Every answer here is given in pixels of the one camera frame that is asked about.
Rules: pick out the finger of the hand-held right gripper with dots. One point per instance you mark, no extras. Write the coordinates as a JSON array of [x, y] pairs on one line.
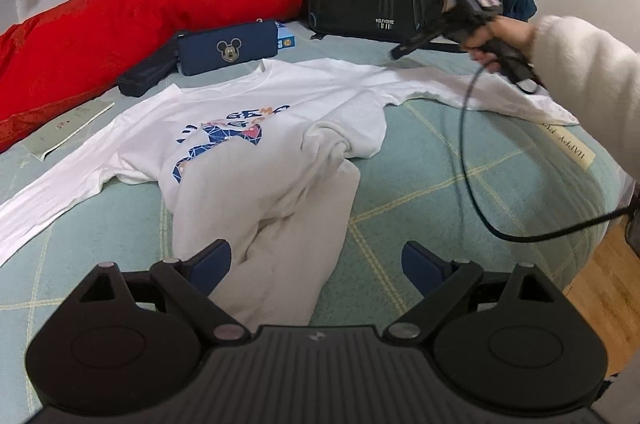
[[417, 43]]

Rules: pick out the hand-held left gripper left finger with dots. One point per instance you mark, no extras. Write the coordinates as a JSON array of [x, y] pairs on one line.
[[210, 266]]

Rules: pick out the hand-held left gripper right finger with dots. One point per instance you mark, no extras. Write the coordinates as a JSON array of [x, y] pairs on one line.
[[425, 269]]

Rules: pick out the white printed sweatshirt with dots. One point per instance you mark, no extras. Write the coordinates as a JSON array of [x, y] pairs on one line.
[[250, 184]]

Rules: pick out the person's right forearm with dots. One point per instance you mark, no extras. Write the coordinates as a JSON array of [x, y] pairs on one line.
[[590, 84]]

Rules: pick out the person's right hand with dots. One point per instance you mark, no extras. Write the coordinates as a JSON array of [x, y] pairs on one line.
[[515, 36]]

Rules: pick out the blue cardboard box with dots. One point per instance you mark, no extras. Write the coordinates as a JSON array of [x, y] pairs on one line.
[[285, 38]]

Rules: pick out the cream fabric label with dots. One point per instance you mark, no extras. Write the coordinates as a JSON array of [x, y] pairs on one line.
[[570, 146]]

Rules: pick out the pale green booklet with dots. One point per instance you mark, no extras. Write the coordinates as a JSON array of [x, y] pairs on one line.
[[70, 129]]

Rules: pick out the navy mouse print pouch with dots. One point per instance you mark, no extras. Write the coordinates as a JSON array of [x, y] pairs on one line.
[[205, 51]]

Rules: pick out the red quilt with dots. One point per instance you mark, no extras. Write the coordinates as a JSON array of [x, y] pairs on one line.
[[125, 29]]

